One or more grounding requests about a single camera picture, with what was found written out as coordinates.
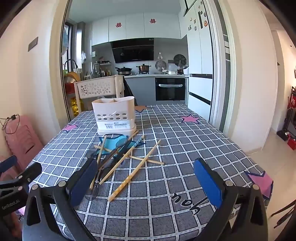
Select black wok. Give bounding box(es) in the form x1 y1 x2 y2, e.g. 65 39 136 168
115 67 133 75

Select light blue hanging cloth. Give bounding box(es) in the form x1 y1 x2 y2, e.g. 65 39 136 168
63 24 70 56

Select pink plastic stool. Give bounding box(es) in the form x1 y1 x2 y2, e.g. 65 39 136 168
5 116 44 168

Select white wall cabinets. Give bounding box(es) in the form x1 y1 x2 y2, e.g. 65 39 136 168
92 13 182 46

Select black chopstick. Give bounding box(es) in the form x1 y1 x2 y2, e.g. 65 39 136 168
98 145 130 171
102 142 132 166

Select grey checked star tablecloth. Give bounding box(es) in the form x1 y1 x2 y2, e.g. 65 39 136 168
28 104 274 241

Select steel cooking pot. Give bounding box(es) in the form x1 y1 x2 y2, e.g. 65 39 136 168
136 64 152 73

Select black cable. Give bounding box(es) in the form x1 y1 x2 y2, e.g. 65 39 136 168
0 114 21 135

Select black built-in oven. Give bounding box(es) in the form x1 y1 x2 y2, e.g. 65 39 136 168
155 77 186 102

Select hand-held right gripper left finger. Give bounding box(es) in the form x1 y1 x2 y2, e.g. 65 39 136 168
23 159 99 241

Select grey kitchen base cabinet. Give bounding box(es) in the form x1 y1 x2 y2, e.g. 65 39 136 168
126 76 156 102

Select blue floral wooden chopstick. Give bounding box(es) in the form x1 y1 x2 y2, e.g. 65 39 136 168
99 135 145 185
108 140 161 202

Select white refrigerator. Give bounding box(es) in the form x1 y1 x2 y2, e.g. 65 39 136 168
184 0 214 120

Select metal spoon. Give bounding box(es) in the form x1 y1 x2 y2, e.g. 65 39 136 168
84 162 104 201

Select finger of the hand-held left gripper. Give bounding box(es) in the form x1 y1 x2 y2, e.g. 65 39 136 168
16 162 43 186
0 155 18 174

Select grey wall switch panel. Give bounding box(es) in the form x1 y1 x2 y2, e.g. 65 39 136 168
28 37 39 52

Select gold foil package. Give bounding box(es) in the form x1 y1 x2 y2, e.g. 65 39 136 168
70 97 80 114

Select group of fridge magnets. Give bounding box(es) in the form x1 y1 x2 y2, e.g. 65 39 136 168
187 10 208 30

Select dark cloth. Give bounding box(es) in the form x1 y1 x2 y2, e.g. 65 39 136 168
123 76 146 107

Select white plastic storage trolley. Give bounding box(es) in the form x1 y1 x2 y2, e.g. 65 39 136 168
74 75 125 112

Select white plastic utensil holder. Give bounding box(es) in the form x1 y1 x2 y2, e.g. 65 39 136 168
92 96 139 136

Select black range hood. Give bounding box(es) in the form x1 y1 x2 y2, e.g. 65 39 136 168
110 38 155 64

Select curved kitchen faucet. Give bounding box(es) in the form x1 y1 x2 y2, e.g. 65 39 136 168
64 59 79 72

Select round black rack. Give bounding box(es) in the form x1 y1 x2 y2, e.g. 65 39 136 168
174 54 187 66

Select spice rack with bottles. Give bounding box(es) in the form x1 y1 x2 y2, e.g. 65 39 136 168
92 61 112 77

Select orange basin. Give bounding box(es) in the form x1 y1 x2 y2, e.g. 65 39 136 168
66 71 79 83

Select white sliding door frame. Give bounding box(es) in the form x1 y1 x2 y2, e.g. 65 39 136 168
209 0 233 132

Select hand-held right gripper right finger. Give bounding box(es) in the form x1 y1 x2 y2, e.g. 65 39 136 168
193 158 270 241

